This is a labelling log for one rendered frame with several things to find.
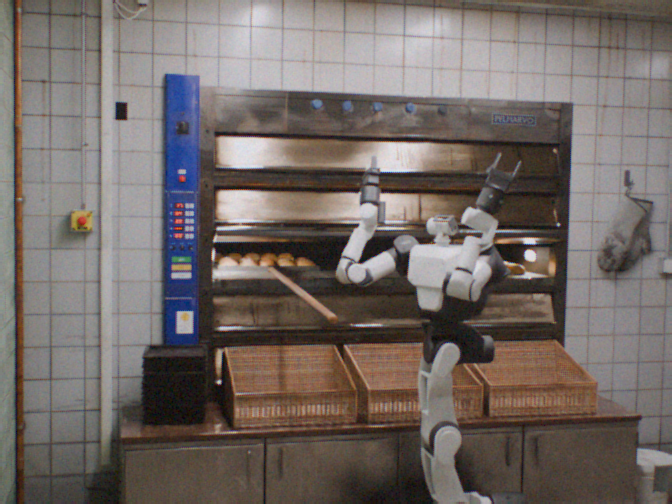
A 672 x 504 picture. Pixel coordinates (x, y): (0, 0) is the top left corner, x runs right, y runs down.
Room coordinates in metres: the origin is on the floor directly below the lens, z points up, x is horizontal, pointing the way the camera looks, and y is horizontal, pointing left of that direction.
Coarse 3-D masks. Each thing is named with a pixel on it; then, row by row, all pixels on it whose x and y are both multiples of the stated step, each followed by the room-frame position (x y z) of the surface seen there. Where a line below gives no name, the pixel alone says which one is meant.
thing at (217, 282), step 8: (216, 280) 4.21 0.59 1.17; (224, 280) 4.22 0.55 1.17; (232, 280) 4.22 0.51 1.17; (240, 280) 4.23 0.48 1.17; (248, 280) 4.24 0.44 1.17; (256, 280) 4.25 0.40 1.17; (264, 280) 4.26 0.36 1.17; (272, 280) 4.27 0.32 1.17; (280, 280) 4.28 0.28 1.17; (296, 280) 4.30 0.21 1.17; (304, 280) 4.30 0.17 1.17; (312, 280) 4.31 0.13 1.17; (320, 280) 4.32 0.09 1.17; (328, 280) 4.33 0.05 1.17; (336, 280) 4.34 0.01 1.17; (384, 280) 4.40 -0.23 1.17; (392, 280) 4.41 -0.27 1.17; (400, 280) 4.42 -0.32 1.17; (408, 280) 4.43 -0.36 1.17; (504, 280) 4.55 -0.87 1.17; (512, 280) 4.56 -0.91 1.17; (520, 280) 4.57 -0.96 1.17; (528, 280) 4.58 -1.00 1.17; (536, 280) 4.59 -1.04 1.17; (544, 280) 4.60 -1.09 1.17; (552, 280) 4.61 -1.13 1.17
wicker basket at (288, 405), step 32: (224, 352) 4.18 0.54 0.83; (256, 352) 4.21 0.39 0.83; (288, 352) 4.25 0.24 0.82; (320, 352) 4.29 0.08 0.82; (256, 384) 4.18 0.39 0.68; (288, 384) 4.21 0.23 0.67; (320, 384) 4.24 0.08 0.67; (352, 384) 3.91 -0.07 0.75; (256, 416) 3.76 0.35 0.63; (288, 416) 3.79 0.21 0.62; (320, 416) 3.82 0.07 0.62; (352, 416) 3.86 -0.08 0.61
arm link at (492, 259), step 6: (492, 252) 3.35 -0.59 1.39; (480, 258) 3.32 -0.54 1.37; (486, 258) 3.32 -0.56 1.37; (492, 258) 3.34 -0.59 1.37; (498, 258) 3.36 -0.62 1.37; (492, 264) 3.32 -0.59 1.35; (498, 264) 3.36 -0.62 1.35; (504, 264) 3.38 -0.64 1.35; (492, 270) 3.31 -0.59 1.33; (498, 270) 3.36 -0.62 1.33; (504, 270) 3.36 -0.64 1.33; (492, 276) 3.36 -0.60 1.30; (498, 276) 3.36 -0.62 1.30
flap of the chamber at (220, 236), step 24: (216, 240) 4.20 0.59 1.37; (240, 240) 4.22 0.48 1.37; (264, 240) 4.25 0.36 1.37; (288, 240) 4.27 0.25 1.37; (312, 240) 4.29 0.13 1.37; (336, 240) 4.31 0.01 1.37; (384, 240) 4.36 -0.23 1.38; (432, 240) 4.41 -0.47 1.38; (456, 240) 4.43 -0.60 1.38; (504, 240) 4.48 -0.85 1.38; (528, 240) 4.51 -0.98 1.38; (552, 240) 4.53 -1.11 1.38
